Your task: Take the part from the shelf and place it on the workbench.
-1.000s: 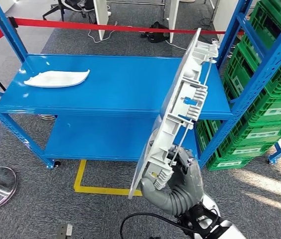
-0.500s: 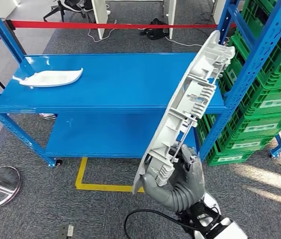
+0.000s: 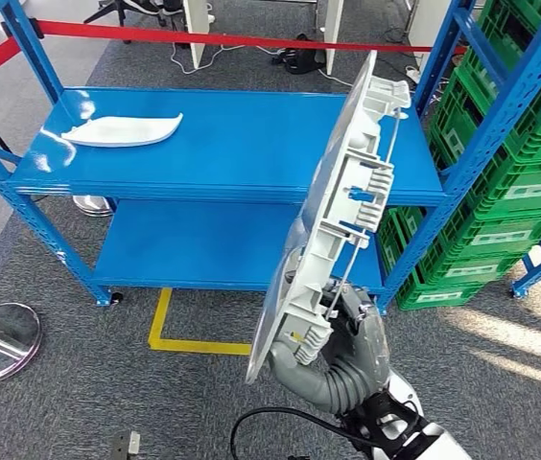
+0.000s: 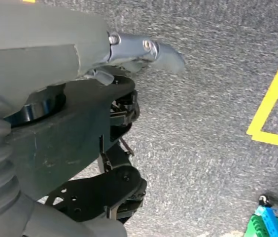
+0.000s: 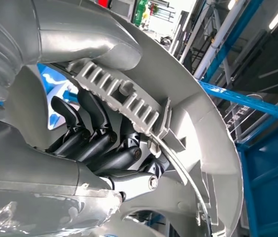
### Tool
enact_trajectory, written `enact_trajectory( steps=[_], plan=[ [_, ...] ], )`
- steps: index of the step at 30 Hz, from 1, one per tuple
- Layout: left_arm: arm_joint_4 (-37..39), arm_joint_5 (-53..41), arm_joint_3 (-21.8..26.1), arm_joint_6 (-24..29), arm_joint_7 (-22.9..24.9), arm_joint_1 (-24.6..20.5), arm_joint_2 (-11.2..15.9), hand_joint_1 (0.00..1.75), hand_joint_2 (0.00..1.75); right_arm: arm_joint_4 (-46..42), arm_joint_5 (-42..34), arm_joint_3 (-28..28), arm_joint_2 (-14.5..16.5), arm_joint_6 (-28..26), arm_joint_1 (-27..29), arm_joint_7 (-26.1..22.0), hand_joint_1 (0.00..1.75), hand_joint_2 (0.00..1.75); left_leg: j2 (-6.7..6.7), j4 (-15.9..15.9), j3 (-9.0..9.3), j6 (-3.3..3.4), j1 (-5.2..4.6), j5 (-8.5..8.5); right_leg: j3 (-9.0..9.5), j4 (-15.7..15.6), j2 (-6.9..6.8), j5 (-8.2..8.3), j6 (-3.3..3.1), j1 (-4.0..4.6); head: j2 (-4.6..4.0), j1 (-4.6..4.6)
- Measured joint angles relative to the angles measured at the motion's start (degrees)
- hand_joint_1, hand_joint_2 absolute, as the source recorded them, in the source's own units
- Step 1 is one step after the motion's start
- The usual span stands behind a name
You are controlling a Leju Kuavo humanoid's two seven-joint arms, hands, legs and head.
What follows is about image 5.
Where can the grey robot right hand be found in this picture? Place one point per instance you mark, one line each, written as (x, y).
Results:
(30, 183)

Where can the blue metal shelf rack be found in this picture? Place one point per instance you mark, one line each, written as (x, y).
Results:
(272, 180)

